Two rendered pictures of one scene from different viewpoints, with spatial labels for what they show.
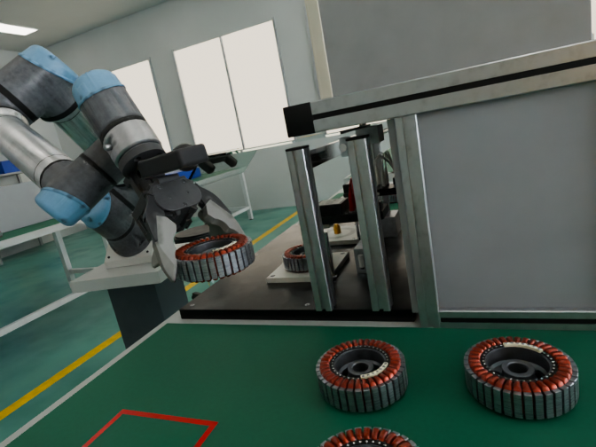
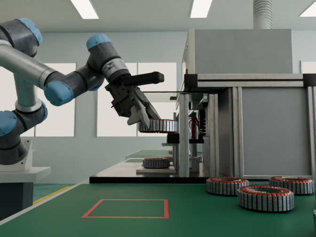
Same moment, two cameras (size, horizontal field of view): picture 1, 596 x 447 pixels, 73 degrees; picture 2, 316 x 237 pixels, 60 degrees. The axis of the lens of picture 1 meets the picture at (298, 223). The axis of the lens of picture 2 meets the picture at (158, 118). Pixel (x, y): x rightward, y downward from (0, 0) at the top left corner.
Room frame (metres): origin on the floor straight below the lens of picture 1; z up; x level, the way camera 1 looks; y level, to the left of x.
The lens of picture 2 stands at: (-0.17, 0.42, 0.89)
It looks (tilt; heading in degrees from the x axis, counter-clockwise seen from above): 5 degrees up; 337
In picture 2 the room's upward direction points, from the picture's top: straight up
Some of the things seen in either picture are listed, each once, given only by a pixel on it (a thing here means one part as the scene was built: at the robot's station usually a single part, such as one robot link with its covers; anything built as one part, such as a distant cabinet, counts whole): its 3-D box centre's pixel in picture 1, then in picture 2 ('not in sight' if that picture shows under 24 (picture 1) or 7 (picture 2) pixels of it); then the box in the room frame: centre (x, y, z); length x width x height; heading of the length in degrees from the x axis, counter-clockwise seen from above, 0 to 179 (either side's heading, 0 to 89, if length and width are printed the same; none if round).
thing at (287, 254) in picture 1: (307, 256); (156, 162); (0.87, -0.01, 0.80); 0.11 x 0.11 x 0.04
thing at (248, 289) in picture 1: (332, 254); (160, 170); (0.98, -0.07, 0.76); 0.64 x 0.47 x 0.02; 156
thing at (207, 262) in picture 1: (214, 256); (157, 126); (0.54, 0.12, 0.93); 0.11 x 0.11 x 0.04
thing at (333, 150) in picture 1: (347, 144); (178, 111); (0.94, -0.15, 1.03); 0.62 x 0.01 x 0.03; 156
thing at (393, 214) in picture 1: (388, 223); not in sight; (1.03, -0.24, 0.80); 0.08 x 0.05 x 0.06; 156
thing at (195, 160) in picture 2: (370, 254); (192, 163); (0.81, -0.14, 0.80); 0.08 x 0.05 x 0.06; 156
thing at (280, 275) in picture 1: (309, 266); (156, 169); (0.87, -0.01, 0.78); 0.15 x 0.15 x 0.01; 66
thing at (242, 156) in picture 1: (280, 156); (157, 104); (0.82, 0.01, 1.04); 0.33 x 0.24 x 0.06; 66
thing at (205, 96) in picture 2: (380, 133); (195, 108); (0.91, -0.22, 1.04); 0.62 x 0.02 x 0.03; 156
